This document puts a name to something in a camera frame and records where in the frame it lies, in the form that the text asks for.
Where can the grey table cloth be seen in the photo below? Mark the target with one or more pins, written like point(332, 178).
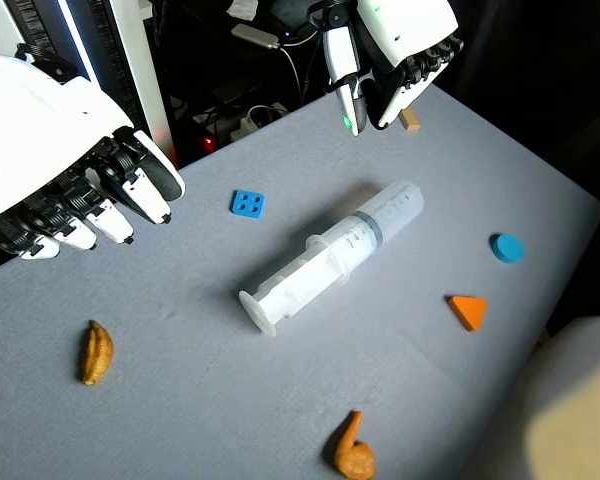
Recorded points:
point(230, 380)

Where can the large clear plastic syringe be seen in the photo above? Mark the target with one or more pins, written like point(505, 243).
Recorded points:
point(330, 245)

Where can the blurred beige cover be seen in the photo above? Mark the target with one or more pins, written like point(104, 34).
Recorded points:
point(565, 410)

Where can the brown toy banana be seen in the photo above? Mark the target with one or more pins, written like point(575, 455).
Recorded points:
point(96, 352)

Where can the white tower case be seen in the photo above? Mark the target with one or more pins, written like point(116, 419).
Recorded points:
point(140, 75)

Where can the small wooden block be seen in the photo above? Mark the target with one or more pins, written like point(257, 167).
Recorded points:
point(410, 121)

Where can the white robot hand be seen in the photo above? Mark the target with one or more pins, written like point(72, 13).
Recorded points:
point(410, 30)
point(40, 135)

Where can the orange triangle block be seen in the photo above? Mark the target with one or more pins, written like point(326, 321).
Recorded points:
point(471, 310)

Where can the blue round disc block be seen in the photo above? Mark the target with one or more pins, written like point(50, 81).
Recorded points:
point(508, 247)

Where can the white power strip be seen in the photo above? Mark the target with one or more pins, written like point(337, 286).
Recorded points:
point(254, 119)

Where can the blue square four-hole block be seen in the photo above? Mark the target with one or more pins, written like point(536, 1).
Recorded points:
point(248, 204)

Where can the orange toy chicken drumstick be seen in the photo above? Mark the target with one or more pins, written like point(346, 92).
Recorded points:
point(355, 457)

